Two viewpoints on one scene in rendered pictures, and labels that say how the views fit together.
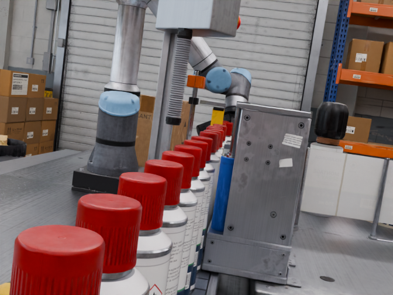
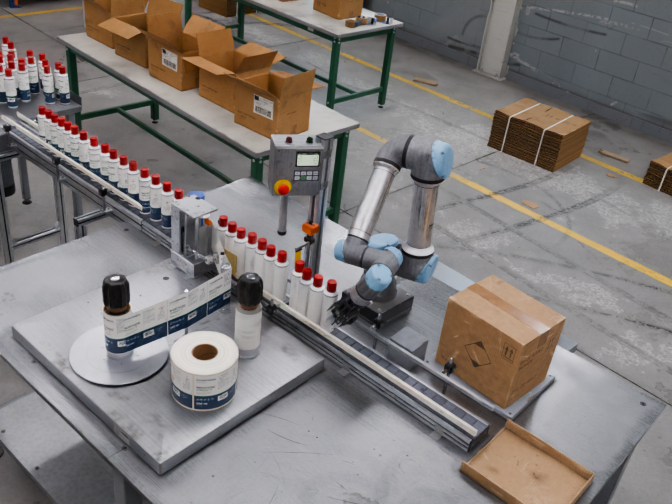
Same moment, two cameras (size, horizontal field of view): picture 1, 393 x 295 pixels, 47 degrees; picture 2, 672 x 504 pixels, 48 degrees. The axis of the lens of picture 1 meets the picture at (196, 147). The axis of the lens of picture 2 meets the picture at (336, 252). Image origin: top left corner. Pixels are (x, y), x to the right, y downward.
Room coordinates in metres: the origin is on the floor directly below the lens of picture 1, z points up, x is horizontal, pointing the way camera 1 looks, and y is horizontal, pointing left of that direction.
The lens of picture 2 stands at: (2.46, -1.83, 2.52)
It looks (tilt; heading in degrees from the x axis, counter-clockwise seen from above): 32 degrees down; 122
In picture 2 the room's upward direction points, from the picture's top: 7 degrees clockwise
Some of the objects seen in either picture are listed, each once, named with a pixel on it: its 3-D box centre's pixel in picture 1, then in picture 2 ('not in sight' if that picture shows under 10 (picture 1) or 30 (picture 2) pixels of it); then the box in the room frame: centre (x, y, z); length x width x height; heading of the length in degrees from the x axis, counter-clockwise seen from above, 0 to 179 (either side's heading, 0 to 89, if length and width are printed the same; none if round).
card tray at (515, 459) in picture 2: not in sight; (527, 471); (2.16, -0.16, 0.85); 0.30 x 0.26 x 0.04; 174
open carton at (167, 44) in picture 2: not in sight; (180, 50); (-0.93, 1.44, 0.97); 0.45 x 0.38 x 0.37; 83
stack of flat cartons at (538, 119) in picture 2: not in sight; (538, 133); (0.58, 4.07, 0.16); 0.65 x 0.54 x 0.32; 175
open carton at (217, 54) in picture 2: not in sight; (235, 71); (-0.47, 1.44, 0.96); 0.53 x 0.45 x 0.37; 82
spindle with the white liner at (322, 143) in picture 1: (324, 158); (248, 314); (1.22, -0.34, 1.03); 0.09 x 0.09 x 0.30
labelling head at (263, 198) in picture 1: (255, 187); (195, 236); (0.74, -0.10, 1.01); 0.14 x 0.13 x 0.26; 174
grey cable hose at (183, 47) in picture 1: (179, 77); (283, 208); (1.02, 0.06, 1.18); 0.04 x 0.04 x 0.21
